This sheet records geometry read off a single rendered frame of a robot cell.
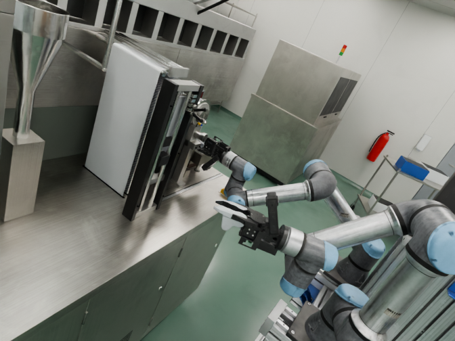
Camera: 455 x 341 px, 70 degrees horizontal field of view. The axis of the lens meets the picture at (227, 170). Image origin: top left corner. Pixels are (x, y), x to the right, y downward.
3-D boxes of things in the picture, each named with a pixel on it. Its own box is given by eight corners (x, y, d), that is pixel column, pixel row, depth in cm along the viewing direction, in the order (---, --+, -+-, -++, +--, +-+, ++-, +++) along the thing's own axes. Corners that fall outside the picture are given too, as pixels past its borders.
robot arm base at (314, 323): (346, 337, 123) (360, 320, 119) (336, 364, 110) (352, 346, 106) (311, 310, 128) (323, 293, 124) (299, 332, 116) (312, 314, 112)
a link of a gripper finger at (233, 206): (208, 215, 92) (237, 230, 91) (217, 197, 90) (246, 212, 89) (212, 212, 95) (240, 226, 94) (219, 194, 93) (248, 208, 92)
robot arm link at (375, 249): (354, 266, 150) (370, 244, 145) (344, 247, 162) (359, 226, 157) (376, 273, 153) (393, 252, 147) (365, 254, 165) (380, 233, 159)
